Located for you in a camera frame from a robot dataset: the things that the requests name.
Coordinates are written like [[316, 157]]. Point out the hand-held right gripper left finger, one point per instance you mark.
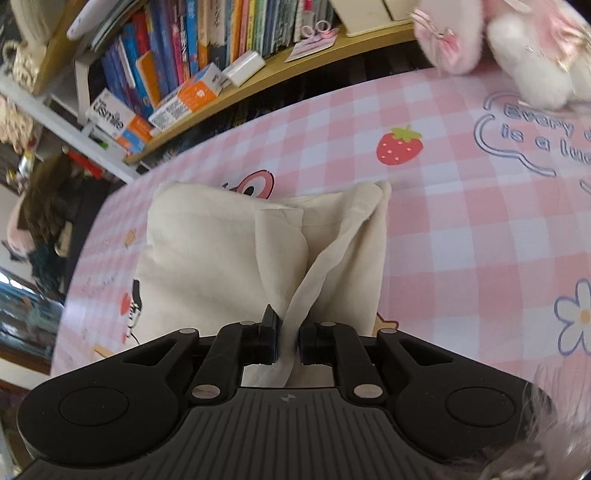
[[270, 341]]

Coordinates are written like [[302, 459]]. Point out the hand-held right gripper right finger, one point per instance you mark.
[[308, 346]]

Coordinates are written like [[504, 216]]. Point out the cream t-shirt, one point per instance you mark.
[[207, 254]]

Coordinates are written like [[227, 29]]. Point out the pink checked desk mat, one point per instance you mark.
[[461, 230]]

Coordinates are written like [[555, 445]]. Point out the dark bag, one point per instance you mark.
[[69, 221]]

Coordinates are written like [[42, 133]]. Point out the wooden bookshelf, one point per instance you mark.
[[277, 87]]

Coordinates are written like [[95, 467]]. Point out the long white orange box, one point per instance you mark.
[[189, 97]]

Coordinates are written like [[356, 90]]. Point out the tall white orange box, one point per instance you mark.
[[113, 120]]

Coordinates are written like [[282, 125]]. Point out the white shelf unit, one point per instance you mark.
[[55, 120]]

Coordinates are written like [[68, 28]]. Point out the row of colourful books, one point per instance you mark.
[[207, 37]]

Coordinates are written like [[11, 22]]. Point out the pink scissors clips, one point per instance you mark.
[[316, 27]]

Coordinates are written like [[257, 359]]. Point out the beige pen holder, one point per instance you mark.
[[360, 16]]

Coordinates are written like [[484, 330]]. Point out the small beige box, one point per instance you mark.
[[399, 8]]

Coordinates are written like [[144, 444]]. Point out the pink white plush rabbit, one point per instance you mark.
[[531, 60]]

